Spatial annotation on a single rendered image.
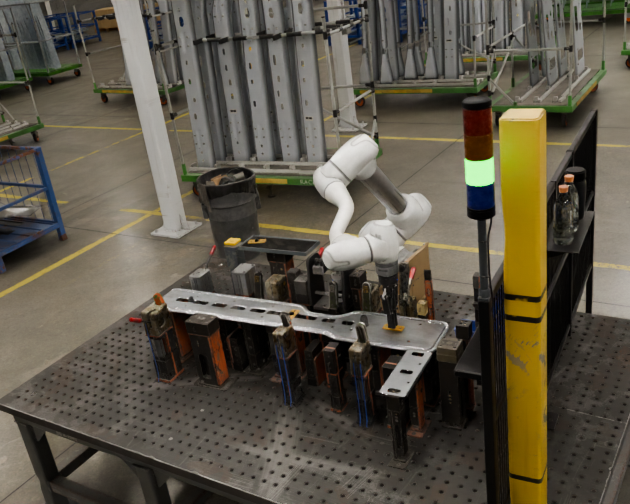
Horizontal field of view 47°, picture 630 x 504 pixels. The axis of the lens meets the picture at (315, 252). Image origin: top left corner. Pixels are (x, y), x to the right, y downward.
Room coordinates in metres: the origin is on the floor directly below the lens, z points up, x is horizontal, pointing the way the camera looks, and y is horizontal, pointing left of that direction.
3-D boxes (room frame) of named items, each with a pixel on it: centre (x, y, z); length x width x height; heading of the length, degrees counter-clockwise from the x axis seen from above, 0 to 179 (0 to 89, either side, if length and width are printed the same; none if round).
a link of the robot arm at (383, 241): (2.51, -0.25, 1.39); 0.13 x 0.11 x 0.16; 108
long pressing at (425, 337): (2.76, 0.16, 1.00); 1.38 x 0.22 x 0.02; 59
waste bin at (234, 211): (5.80, 0.64, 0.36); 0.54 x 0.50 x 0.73; 145
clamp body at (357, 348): (2.37, -0.11, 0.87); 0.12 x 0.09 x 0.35; 149
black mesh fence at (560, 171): (2.49, -0.90, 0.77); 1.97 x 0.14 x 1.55; 149
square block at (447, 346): (2.27, -0.44, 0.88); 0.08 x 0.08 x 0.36; 59
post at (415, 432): (2.27, -0.30, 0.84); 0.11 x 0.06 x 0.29; 149
